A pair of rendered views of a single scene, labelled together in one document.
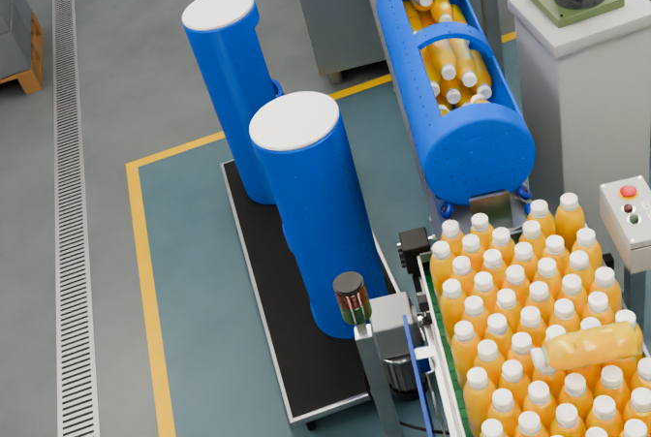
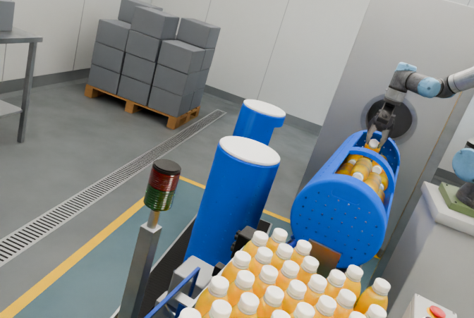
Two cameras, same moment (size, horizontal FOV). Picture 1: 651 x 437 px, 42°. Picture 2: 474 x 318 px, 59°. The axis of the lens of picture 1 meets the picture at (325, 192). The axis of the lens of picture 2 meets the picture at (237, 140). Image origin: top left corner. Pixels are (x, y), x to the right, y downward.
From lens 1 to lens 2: 1.01 m
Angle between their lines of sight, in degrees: 25
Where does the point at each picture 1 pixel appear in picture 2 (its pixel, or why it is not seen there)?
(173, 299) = (126, 233)
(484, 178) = (331, 240)
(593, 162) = not seen: outside the picture
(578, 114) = (424, 280)
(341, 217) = (231, 227)
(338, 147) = (260, 180)
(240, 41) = (262, 126)
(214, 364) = (107, 273)
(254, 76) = not seen: hidden behind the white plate
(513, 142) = (369, 225)
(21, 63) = (175, 112)
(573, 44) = (453, 221)
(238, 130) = not seen: hidden behind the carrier
